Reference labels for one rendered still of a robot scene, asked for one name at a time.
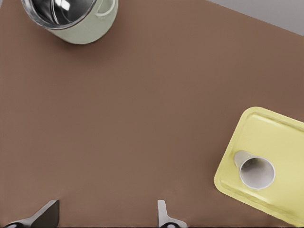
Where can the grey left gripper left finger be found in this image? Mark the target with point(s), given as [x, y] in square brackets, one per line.
[45, 215]

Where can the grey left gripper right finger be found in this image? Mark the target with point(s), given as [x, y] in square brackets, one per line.
[162, 213]

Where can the white IKEA cup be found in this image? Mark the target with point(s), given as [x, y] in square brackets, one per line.
[256, 172]

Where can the yellow rectangular tray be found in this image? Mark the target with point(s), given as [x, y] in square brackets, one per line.
[261, 133]

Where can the pale green steel pot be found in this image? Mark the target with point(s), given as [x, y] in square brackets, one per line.
[78, 21]

